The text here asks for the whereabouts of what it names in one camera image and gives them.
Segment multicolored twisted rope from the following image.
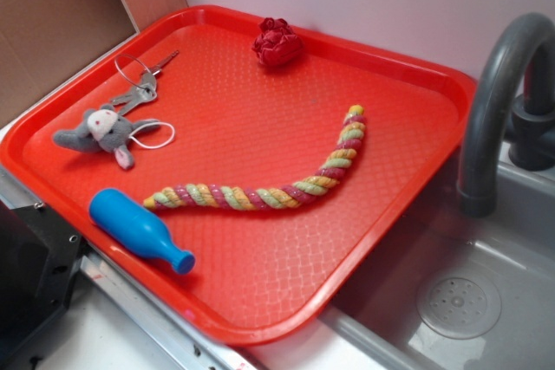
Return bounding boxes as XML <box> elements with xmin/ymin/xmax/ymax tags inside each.
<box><xmin>143</xmin><ymin>104</ymin><xmax>368</xmax><ymax>213</ymax></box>

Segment silver keys on ring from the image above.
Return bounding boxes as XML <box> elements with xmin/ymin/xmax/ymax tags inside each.
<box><xmin>110</xmin><ymin>50</ymin><xmax>180</xmax><ymax>114</ymax></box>

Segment red crumpled fabric ball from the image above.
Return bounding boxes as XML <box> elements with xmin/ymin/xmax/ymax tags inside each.
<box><xmin>251</xmin><ymin>17</ymin><xmax>304</xmax><ymax>67</ymax></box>

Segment gray plush mouse toy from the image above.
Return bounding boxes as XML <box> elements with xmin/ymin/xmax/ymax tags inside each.
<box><xmin>53</xmin><ymin>104</ymin><xmax>176</xmax><ymax>170</ymax></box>

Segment gray toy faucet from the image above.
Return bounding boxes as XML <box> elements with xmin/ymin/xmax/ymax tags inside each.
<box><xmin>457</xmin><ymin>13</ymin><xmax>554</xmax><ymax>217</ymax></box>

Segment blue plastic toy bottle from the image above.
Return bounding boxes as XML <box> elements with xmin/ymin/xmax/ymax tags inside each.
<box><xmin>88</xmin><ymin>188</ymin><xmax>196</xmax><ymax>275</ymax></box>

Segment brown cardboard panel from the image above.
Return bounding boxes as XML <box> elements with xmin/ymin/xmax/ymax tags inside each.
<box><xmin>1</xmin><ymin>0</ymin><xmax>187</xmax><ymax>126</ymax></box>

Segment red plastic tray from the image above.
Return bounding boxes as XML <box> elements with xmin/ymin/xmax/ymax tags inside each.
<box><xmin>1</xmin><ymin>6</ymin><xmax>476</xmax><ymax>346</ymax></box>

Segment sink drain strainer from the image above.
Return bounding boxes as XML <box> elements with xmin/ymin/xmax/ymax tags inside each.
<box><xmin>416</xmin><ymin>270</ymin><xmax>502</xmax><ymax>340</ymax></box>

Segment gray plastic sink basin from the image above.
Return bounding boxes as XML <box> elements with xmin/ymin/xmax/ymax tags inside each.
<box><xmin>321</xmin><ymin>159</ymin><xmax>554</xmax><ymax>369</ymax></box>

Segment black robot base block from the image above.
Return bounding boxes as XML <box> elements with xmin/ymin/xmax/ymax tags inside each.
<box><xmin>1</xmin><ymin>204</ymin><xmax>83</xmax><ymax>367</ymax></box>

